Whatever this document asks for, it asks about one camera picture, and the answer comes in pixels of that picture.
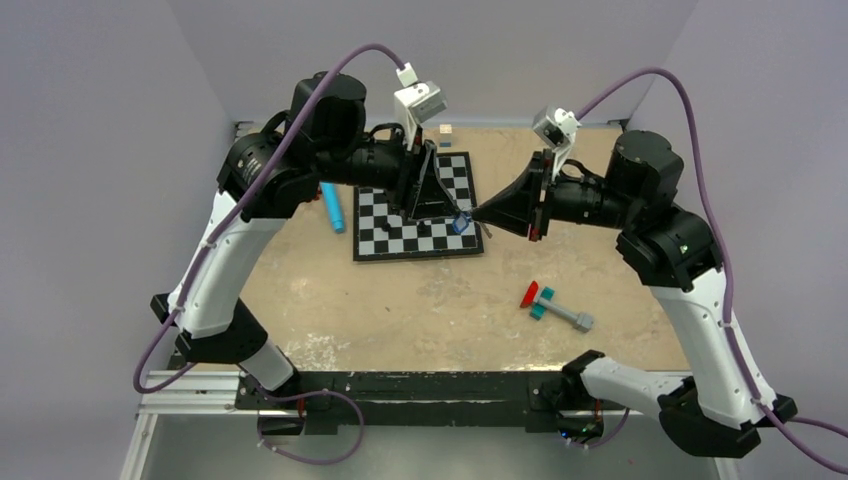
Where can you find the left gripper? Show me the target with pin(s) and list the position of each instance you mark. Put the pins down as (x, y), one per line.
(431, 199)

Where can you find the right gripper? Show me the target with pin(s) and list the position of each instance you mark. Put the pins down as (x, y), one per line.
(519, 204)

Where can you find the blue key tag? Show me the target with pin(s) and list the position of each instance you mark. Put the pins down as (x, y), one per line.
(461, 222)

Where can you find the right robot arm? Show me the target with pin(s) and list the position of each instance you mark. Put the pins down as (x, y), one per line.
(718, 409)

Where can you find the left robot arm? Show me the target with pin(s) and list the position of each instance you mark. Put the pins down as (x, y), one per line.
(265, 177)

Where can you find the small wooden cube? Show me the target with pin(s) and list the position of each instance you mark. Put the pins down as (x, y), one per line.
(445, 132)

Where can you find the red teal toy hammer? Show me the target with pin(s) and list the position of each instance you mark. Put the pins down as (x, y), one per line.
(539, 301)

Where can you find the blue toy microphone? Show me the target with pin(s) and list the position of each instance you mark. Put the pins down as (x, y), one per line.
(333, 206)

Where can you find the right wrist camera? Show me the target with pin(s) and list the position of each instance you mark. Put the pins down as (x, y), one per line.
(557, 128)

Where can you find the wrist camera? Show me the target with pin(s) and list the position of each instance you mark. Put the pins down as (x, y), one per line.
(415, 103)
(557, 128)

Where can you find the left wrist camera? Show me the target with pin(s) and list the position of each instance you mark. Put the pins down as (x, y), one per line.
(415, 103)

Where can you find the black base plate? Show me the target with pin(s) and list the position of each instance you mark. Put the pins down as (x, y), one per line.
(324, 401)

